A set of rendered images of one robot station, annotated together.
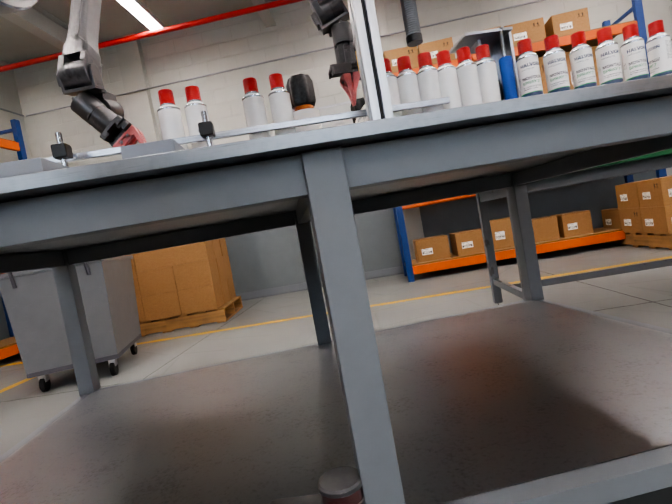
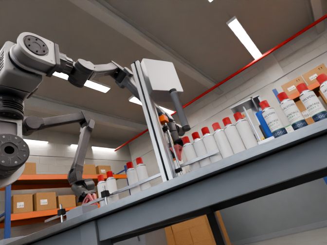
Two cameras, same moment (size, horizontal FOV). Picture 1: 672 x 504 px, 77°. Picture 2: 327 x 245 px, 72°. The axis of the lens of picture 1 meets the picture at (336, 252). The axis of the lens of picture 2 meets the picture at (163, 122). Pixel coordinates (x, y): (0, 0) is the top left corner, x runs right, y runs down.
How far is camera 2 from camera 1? 61 cm
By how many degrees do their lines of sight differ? 38
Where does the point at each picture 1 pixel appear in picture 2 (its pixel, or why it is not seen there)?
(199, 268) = (202, 229)
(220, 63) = (202, 117)
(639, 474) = not seen: outside the picture
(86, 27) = (78, 157)
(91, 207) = not seen: outside the picture
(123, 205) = not seen: outside the picture
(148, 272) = (178, 233)
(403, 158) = (122, 221)
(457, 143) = (147, 209)
